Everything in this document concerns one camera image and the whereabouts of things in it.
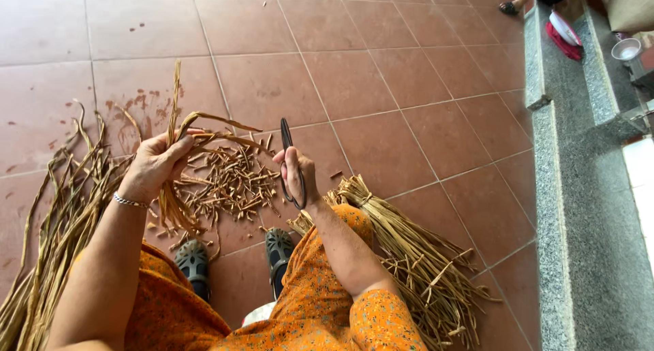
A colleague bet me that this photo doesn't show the dark grey clog shoe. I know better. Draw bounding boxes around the dark grey clog shoe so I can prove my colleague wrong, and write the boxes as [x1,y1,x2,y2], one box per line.
[264,227,296,301]
[174,239,212,304]

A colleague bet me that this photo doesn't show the orange floral garment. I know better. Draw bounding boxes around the orange floral garment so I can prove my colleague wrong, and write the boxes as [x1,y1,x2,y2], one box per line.
[72,203,430,351]

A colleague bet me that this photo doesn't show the grey granite step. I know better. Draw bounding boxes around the grey granite step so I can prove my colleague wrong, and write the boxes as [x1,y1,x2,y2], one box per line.
[523,0,654,351]

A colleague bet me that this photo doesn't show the red cloth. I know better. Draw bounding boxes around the red cloth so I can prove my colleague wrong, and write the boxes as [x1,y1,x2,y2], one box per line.
[545,21,583,62]

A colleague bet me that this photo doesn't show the white and pink basin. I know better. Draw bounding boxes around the white and pink basin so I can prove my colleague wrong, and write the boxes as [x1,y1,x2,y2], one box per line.
[549,10,582,47]

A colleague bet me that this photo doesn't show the person's right hand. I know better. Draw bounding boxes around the person's right hand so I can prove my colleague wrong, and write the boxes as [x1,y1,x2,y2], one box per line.
[272,146,321,210]

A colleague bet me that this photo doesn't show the tied bundle of trimmed stalks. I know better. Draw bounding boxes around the tied bundle of trimmed stalks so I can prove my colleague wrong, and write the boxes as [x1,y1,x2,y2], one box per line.
[286,174,502,351]

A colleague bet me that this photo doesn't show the white plastic stool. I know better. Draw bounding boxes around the white plastic stool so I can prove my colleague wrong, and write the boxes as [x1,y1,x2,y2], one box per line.
[241,301,277,328]

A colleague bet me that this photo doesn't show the pile of long dried stalks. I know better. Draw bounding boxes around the pile of long dried stalks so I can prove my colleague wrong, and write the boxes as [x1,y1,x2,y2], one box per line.
[0,99,145,351]

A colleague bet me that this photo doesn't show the black scissors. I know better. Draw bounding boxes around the black scissors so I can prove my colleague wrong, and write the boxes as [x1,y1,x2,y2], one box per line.
[279,117,308,211]

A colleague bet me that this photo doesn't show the small metal bowl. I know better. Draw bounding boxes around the small metal bowl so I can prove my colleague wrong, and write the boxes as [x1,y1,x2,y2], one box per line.
[611,37,643,62]

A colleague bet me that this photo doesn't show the person's left hand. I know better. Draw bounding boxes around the person's left hand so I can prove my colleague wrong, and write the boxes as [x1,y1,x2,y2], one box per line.
[119,129,205,205]

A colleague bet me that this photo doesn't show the brown burlap sack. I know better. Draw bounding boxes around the brown burlap sack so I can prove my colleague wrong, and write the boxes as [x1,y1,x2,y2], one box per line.
[606,0,654,34]

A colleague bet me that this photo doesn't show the silver bracelet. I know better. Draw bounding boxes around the silver bracelet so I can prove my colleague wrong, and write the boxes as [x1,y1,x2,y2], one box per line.
[112,192,150,210]

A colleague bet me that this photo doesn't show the bunch of dried stalks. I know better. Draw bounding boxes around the bunch of dried stalks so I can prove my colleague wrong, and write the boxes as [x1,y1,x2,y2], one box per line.
[156,59,267,238]

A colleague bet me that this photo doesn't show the heap of cut stalk pieces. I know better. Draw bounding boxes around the heap of cut stalk pieces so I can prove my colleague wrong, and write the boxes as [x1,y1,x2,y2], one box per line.
[145,133,288,255]

